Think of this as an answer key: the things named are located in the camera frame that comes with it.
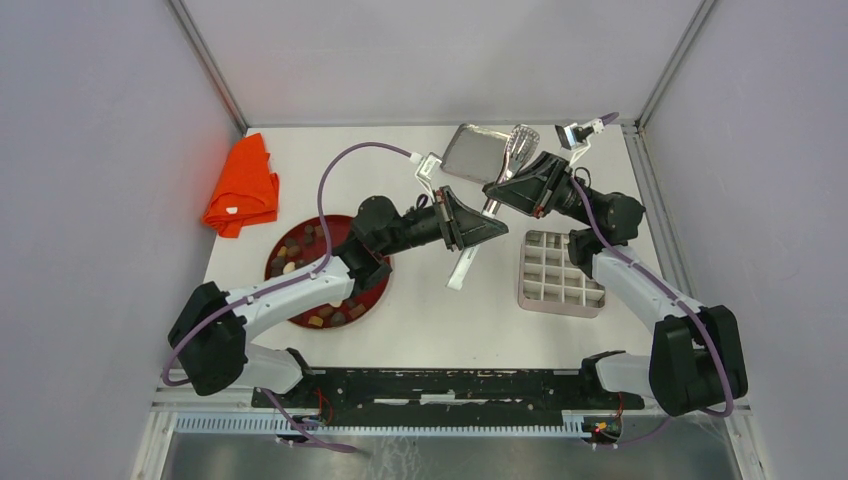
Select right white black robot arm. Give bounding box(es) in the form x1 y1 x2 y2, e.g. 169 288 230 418
483 152 748 417

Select pink tin box with dividers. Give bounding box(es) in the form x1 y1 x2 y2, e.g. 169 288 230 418
517 230 606 319

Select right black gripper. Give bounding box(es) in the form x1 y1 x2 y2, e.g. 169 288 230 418
482 151 600 226

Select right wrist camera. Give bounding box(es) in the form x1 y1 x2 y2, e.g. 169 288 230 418
554 118 606 165

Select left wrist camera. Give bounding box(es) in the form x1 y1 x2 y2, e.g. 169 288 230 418
410 152 442 194

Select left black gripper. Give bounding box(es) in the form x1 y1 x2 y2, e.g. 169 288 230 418
378 186 509 258

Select silver tin lid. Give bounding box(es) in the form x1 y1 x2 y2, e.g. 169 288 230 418
441 123 510 185

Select silver serving tongs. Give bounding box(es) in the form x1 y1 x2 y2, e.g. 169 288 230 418
445 123 541 292

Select purple cable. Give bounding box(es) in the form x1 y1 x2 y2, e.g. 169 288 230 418
160 142 425 388
569 111 737 419

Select red round plate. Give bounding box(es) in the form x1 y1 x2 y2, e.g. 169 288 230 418
264 214 389 330

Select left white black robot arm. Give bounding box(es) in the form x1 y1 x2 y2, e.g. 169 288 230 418
167 187 509 408

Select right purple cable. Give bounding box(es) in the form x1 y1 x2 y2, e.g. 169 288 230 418
569 111 737 419

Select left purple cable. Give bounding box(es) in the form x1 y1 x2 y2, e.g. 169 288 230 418
160 142 425 388

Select brown chocolate piece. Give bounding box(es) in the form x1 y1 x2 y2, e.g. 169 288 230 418
349 304 367 320

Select orange folded cloth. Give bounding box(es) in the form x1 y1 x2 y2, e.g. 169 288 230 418
201 133 280 238

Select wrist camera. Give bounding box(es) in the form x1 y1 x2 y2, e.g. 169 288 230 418
410 152 442 194
554 118 606 165

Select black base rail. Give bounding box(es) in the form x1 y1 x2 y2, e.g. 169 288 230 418
276 367 645 427

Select white slotted cable duct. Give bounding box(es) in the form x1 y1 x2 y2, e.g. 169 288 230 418
175 413 588 439

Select dark round chocolate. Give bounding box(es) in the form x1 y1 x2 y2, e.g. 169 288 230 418
330 311 347 327

